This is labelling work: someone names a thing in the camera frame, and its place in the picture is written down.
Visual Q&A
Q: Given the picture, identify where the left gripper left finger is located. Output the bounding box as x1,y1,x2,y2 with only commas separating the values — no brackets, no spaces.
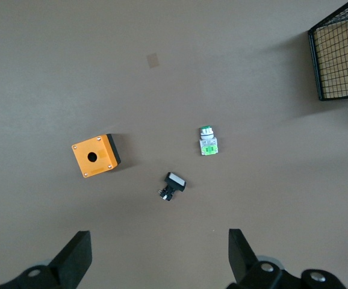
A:
0,230,93,289

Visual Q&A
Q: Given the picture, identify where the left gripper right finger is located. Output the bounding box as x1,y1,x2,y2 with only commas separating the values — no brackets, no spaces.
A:
226,228,298,289

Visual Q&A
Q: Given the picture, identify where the black white-capped push button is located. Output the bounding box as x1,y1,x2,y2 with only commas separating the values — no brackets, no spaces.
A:
157,172,188,203

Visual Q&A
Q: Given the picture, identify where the brown tape patch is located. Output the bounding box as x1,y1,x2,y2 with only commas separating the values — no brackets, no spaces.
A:
146,52,161,69

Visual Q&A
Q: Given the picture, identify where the orange button enclosure box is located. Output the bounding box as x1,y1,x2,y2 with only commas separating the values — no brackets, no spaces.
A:
71,133,122,179

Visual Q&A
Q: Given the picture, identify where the green push button switch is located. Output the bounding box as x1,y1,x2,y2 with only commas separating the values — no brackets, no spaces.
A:
197,125,219,157

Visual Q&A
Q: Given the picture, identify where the black wire mesh basket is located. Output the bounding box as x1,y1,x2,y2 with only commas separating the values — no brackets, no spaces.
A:
308,0,348,102

